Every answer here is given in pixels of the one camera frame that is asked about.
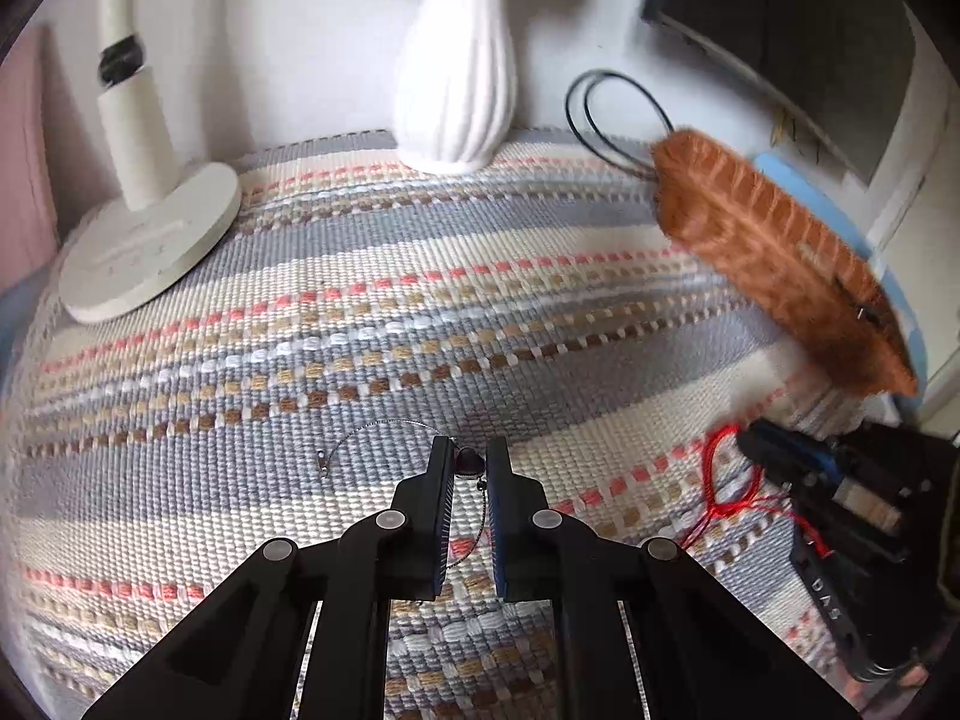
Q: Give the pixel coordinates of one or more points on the brown wicker basket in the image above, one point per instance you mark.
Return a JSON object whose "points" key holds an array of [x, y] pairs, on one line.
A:
{"points": [[782, 257]]}

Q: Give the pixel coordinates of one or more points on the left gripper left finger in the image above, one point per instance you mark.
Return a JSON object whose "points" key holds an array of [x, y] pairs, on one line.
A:
{"points": [[300, 632]]}

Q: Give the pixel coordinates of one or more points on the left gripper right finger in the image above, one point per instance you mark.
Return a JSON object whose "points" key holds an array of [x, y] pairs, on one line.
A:
{"points": [[641, 631]]}

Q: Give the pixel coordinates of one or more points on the white ribbed vase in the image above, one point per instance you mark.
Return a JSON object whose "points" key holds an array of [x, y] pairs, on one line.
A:
{"points": [[454, 89]]}

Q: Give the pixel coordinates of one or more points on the black monitor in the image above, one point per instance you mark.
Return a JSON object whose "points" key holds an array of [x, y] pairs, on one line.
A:
{"points": [[840, 66]]}

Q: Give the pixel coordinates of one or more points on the pink folder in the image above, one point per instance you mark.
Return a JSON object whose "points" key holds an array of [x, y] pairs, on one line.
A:
{"points": [[28, 220]]}

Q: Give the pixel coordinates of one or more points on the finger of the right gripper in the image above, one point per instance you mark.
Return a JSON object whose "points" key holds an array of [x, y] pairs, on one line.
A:
{"points": [[787, 457]]}

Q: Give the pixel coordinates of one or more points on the white desk lamp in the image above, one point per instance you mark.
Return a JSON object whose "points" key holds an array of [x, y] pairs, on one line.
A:
{"points": [[167, 218]]}

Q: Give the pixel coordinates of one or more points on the striped woven table mat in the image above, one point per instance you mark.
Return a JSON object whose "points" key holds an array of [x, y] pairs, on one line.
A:
{"points": [[354, 312]]}

